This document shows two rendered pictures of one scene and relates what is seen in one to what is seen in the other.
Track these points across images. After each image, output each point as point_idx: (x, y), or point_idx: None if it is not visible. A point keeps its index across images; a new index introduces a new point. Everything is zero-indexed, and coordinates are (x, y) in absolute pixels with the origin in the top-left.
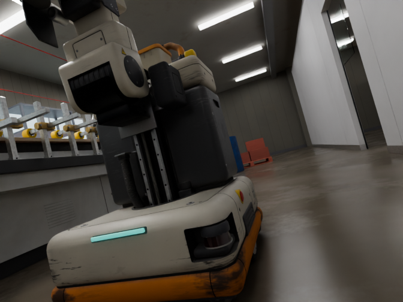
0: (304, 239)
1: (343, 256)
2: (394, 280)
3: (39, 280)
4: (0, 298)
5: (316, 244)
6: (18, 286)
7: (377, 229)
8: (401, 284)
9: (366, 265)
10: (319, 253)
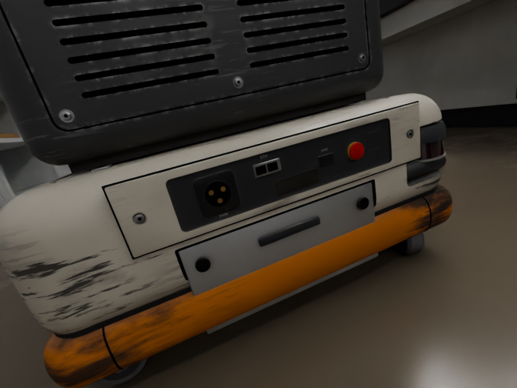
0: (14, 356)
1: (6, 313)
2: (5, 289)
3: (488, 154)
4: (457, 147)
5: (11, 337)
6: (492, 146)
7: None
8: (6, 286)
9: (1, 302)
10: (30, 312)
